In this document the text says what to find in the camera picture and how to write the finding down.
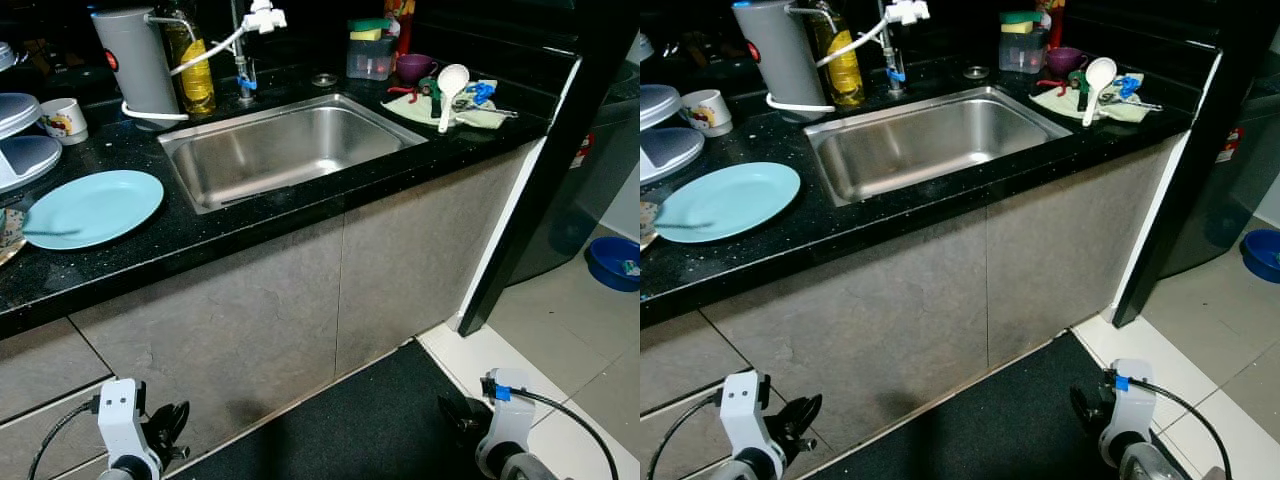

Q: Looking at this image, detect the light blue plate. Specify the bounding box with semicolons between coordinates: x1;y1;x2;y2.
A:
23;170;165;251
653;162;802;244

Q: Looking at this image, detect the grey kitchen cabinet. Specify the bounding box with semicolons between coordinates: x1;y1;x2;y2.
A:
0;140;546;480
640;130;1191;471

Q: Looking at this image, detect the black floor mat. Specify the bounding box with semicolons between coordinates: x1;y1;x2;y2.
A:
165;340;501;480
800;330;1181;480

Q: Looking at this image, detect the blue plastic basin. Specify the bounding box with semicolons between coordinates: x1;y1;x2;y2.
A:
585;236;641;293
1240;229;1280;284

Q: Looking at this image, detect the dark grey fridge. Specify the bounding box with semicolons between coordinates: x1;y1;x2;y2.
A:
505;60;641;286
1160;70;1280;281

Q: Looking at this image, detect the white tiered plastic rack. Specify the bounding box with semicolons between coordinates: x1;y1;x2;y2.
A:
640;30;706;186
0;40;63;193

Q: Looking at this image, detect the stainless steel sink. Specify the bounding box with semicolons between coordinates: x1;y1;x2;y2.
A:
158;93;429;214
805;85;1073;206

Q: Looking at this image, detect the light green dish cloth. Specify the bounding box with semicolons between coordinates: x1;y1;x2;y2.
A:
1030;72;1166;124
382;78;513;131

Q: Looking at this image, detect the black end panel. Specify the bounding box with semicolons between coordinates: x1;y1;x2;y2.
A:
455;0;641;336
1112;0;1280;329

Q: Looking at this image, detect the white printed mug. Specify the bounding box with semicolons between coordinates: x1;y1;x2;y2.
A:
680;89;734;138
38;97;89;146

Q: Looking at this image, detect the white rice spoon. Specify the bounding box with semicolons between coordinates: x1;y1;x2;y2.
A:
1082;57;1119;128
437;64;471;134

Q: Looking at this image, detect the yellow cooking oil bottle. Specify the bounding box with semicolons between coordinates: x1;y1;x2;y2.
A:
810;0;866;109
165;10;216;116

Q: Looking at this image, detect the purple cup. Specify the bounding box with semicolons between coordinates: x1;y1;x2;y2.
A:
395;53;438;86
1045;46;1089;78

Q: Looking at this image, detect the grey water filter cylinder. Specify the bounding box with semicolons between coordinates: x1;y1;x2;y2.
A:
92;8;181;131
733;0;831;116

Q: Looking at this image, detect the clear plastic container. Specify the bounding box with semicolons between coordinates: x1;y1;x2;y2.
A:
998;28;1048;74
346;35;396;81

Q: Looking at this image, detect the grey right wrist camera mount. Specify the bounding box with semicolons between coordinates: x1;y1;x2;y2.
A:
480;368;541;479
1100;358;1161;471

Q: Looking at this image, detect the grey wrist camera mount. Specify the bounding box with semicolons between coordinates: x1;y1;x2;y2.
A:
1100;358;1161;471
97;378;163;480
720;370;786;480
480;368;541;479

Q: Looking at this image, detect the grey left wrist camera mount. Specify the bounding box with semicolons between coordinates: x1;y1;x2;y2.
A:
720;370;786;480
97;378;163;480

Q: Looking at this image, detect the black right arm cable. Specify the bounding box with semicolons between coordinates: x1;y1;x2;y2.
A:
510;385;621;480
1115;375;1236;480

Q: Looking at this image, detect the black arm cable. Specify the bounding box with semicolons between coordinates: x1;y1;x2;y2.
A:
648;390;726;480
1115;375;1236;480
510;385;621;480
28;395;106;480

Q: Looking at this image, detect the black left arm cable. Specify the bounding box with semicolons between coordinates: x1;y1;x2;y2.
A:
28;395;106;480
648;390;726;480

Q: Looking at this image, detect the chrome faucet pipe blue handle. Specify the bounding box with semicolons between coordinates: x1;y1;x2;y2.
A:
878;0;906;93
232;0;259;101

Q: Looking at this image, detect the white filter hose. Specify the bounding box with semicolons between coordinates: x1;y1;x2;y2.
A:
765;20;901;114
120;25;251;123

